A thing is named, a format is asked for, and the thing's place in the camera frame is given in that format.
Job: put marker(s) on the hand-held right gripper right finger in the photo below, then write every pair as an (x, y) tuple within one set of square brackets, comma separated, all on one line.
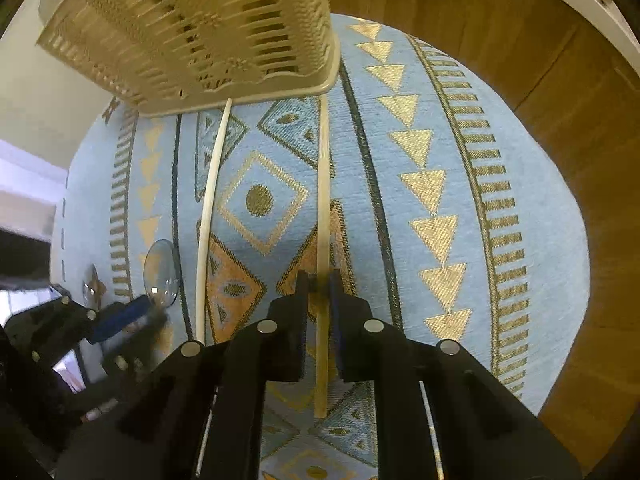
[(337, 335)]

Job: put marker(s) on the wooden chopstick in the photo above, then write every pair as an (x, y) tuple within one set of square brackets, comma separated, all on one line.
[(325, 185), (206, 220)]

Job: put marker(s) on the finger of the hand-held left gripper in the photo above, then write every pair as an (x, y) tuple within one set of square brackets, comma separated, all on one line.
[(70, 302), (120, 312)]

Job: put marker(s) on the beige plastic utensil basket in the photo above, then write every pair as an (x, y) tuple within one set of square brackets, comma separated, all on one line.
[(200, 20)]

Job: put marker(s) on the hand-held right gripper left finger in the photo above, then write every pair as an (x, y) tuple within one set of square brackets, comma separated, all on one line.
[(300, 335)]

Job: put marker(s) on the blue patterned tablecloth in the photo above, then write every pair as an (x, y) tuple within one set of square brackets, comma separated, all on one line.
[(425, 135)]

